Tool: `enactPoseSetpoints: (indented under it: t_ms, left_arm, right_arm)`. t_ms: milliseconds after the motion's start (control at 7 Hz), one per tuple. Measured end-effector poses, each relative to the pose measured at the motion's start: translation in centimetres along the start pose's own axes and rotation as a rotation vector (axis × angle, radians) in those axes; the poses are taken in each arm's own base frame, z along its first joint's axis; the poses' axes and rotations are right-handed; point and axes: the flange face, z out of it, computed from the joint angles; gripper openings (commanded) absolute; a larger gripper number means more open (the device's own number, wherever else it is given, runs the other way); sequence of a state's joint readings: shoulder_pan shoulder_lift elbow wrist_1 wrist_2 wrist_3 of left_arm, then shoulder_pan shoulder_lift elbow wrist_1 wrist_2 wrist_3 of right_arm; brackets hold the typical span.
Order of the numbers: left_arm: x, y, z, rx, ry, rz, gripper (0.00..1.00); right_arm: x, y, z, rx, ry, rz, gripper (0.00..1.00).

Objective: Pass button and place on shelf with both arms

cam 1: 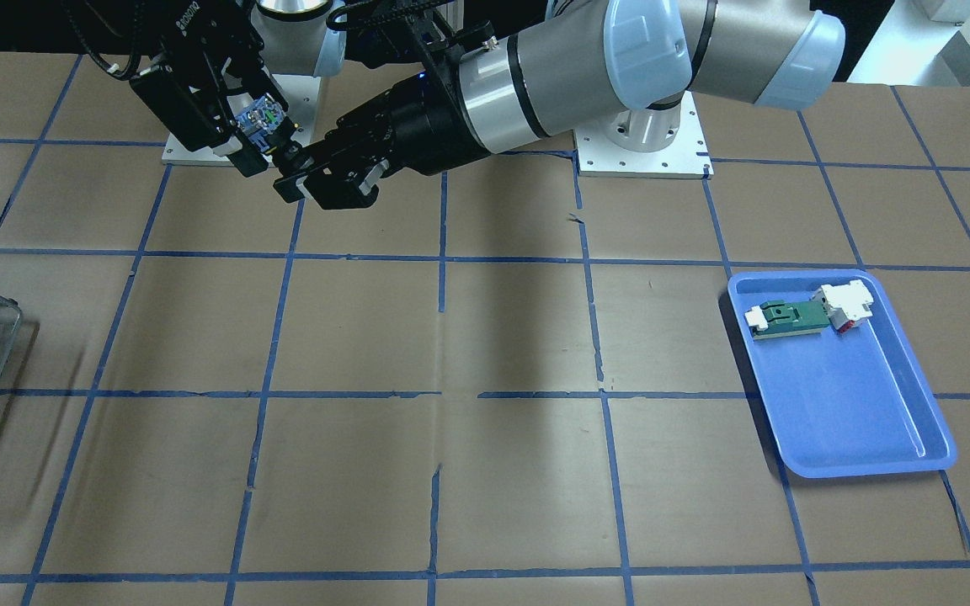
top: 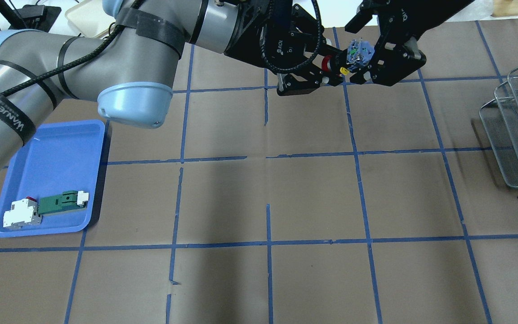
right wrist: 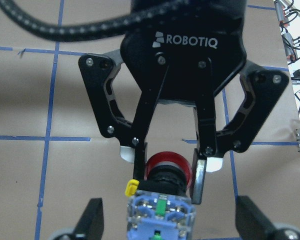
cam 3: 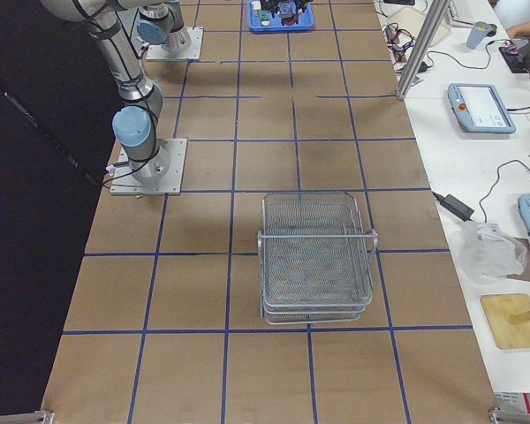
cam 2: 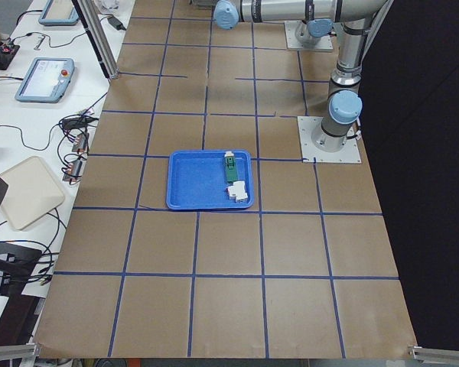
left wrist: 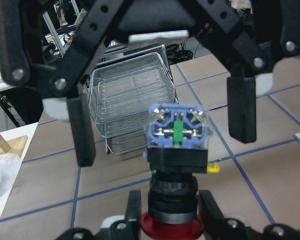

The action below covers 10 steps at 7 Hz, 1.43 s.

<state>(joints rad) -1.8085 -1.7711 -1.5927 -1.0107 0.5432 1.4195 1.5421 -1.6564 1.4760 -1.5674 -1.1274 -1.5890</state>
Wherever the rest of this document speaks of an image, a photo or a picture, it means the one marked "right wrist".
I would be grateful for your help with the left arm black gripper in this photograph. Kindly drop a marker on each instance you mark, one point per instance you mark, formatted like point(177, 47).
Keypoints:
point(192, 58)

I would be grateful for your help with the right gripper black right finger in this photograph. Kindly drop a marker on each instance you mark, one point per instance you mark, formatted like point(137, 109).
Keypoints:
point(251, 223)

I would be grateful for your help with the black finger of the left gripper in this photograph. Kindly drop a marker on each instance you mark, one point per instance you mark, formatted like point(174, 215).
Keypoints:
point(262, 89)
point(98, 72)

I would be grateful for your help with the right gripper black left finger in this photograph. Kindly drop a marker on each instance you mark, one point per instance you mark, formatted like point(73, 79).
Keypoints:
point(90, 225)

